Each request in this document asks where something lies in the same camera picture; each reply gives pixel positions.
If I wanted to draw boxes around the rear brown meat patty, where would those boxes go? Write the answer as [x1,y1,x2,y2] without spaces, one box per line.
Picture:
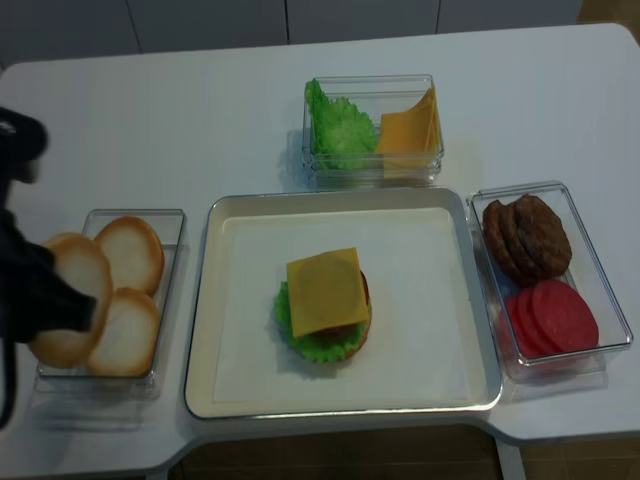
[482,200,528,288]

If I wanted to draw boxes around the bun half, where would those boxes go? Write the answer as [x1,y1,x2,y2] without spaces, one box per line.
[86,288,161,377]
[94,216,165,297]
[29,232,114,369]

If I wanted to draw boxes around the front brown meat patty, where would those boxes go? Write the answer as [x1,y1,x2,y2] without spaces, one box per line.
[514,194,573,278]

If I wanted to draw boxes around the lettuce leaf on burger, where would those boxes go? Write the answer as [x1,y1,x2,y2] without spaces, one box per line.
[272,281,342,364]

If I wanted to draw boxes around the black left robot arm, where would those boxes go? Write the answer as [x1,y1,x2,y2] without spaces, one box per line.
[1,108,56,343]

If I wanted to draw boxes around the green lettuce in container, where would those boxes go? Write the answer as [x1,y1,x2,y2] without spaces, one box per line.
[305,79,377,170]

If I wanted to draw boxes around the white metal tray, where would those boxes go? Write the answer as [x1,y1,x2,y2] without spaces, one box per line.
[185,187,501,419]

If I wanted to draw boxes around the rear red tomato slice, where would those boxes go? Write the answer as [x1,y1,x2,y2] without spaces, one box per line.
[506,295,538,358]

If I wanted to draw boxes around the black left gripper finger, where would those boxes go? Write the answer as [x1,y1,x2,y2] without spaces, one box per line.
[27,272,97,334]
[22,241,55,273]

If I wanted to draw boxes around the cheese slice on burger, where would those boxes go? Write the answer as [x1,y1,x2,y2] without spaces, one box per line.
[286,247,369,338]

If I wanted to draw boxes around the clear patty tomato container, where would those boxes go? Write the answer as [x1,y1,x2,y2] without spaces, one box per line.
[465,179,635,386]

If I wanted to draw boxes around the bottom burger bun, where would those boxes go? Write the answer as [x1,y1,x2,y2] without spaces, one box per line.
[338,301,373,362]

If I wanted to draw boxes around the clear lettuce cheese container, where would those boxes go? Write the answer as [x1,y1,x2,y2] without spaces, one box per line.
[301,74,444,190]

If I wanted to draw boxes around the clear bun container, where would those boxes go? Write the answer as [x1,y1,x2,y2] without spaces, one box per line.
[35,210,186,398]

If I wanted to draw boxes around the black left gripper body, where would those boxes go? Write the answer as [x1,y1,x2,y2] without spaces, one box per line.
[1,209,37,344]

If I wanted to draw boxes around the brown meat patty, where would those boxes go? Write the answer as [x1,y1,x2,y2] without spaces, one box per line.
[482,200,528,288]
[499,203,544,283]
[514,194,573,278]

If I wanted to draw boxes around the middle brown meat patty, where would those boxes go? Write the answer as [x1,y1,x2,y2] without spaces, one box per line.
[499,203,544,283]

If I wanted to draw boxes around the red tomato slice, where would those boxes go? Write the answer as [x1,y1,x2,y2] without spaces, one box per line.
[506,295,538,358]
[531,279,599,353]
[517,288,557,355]

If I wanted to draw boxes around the front red tomato slice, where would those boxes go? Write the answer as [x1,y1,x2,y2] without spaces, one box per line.
[531,279,599,353]

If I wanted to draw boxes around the white tray liner paper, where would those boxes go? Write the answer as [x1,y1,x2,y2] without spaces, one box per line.
[214,208,491,407]

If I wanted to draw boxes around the middle red tomato slice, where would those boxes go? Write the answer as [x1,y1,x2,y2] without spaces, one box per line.
[517,288,557,355]

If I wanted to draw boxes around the cheese slices in container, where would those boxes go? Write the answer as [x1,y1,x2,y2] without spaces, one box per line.
[374,86,441,180]

